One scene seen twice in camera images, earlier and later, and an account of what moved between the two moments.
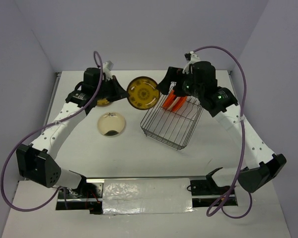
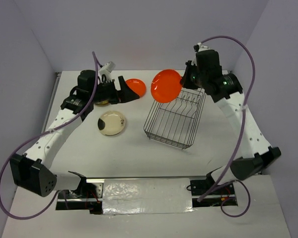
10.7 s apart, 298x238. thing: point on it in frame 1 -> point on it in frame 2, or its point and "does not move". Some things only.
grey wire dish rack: x=175 y=128 does not move
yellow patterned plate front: x=103 y=101 does not move
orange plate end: x=181 y=100 -> x=166 y=86
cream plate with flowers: x=111 y=124 does not move
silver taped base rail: x=119 y=195 does not move
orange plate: x=171 y=95 -> x=138 y=86
